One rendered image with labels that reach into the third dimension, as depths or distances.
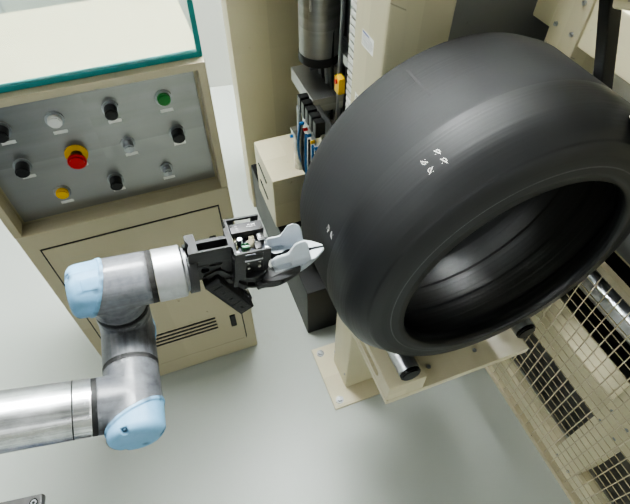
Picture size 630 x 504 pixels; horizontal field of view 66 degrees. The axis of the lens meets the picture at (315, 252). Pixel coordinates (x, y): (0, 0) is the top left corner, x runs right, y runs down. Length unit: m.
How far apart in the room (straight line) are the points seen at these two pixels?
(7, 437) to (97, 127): 0.77
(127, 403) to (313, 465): 1.27
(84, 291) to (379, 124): 0.46
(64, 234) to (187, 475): 0.97
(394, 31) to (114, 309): 0.62
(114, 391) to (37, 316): 1.78
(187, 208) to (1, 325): 1.32
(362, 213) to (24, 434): 0.50
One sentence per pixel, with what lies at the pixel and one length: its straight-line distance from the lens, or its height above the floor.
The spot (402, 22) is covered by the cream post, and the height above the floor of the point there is 1.44.
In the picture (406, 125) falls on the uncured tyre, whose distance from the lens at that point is 0.70.
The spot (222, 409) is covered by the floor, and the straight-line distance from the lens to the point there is 1.99.
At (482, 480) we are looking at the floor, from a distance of 1.97.
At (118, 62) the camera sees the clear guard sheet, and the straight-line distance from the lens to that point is 1.17.
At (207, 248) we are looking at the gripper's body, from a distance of 0.69.
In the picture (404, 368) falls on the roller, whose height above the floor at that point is 0.92.
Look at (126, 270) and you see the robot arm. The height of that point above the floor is 1.32.
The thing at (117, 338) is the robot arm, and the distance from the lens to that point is 0.75.
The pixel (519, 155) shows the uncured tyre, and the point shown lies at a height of 1.43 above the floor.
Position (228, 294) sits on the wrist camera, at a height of 1.22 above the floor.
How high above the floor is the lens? 1.83
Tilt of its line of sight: 51 degrees down
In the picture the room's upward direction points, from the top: straight up
